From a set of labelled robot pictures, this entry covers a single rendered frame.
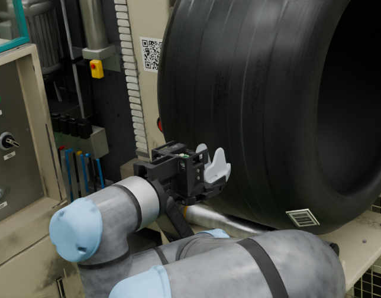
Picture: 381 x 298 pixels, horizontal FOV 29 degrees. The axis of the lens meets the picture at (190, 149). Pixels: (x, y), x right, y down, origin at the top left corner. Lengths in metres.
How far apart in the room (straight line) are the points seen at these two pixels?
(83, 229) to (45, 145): 0.71
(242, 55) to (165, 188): 0.25
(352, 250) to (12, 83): 0.80
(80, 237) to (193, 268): 0.35
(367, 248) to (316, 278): 0.94
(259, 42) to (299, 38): 0.06
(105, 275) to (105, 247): 0.04
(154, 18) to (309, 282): 0.95
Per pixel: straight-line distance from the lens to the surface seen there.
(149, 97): 1.60
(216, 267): 0.65
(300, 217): 1.29
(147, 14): 1.53
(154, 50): 1.54
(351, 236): 1.64
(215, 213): 1.52
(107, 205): 1.00
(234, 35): 1.20
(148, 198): 1.05
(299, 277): 0.65
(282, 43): 1.17
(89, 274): 1.02
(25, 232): 1.66
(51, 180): 1.71
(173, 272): 0.65
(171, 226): 1.14
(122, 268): 1.02
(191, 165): 1.11
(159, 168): 1.08
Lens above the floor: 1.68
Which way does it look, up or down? 25 degrees down
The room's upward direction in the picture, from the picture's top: 7 degrees counter-clockwise
